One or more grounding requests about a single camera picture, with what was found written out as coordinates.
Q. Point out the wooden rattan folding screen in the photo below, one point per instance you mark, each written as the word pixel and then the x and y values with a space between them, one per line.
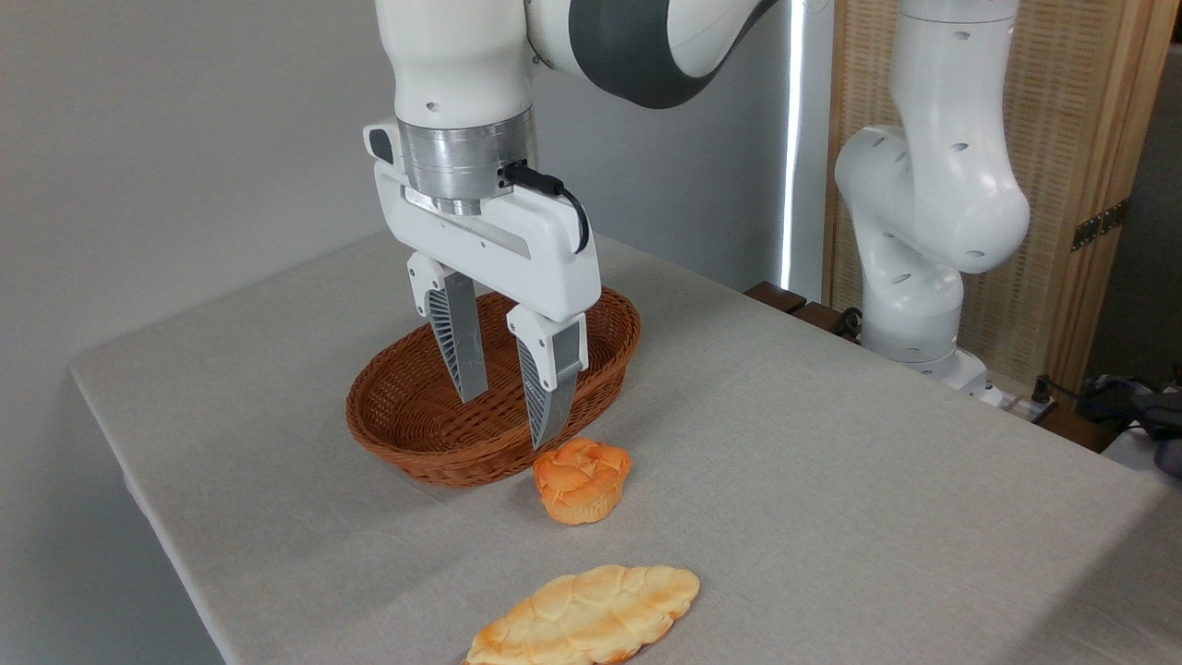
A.
pixel 1090 139

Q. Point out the brass screen hinge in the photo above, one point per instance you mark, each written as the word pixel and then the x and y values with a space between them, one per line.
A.
pixel 1099 224

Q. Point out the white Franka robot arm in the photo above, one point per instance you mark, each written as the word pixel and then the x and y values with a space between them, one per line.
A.
pixel 452 65

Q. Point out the long braided bread loaf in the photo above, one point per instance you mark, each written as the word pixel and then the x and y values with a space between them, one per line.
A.
pixel 582 614

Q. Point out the brown wicker oval basket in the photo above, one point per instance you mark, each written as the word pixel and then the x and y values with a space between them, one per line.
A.
pixel 416 434

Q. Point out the black power plug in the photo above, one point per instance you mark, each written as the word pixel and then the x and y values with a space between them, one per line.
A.
pixel 1041 390

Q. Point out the dark wooden block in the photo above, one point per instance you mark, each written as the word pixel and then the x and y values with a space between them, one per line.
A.
pixel 776 297
pixel 822 317

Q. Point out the beige linen tablecloth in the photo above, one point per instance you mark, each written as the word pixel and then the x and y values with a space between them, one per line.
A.
pixel 831 517

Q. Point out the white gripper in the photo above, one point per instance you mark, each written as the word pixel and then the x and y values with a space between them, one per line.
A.
pixel 499 249

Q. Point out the white power strip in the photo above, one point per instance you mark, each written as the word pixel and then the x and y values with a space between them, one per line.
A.
pixel 1011 405

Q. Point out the round orange bread bun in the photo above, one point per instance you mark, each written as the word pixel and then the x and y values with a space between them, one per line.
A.
pixel 582 485

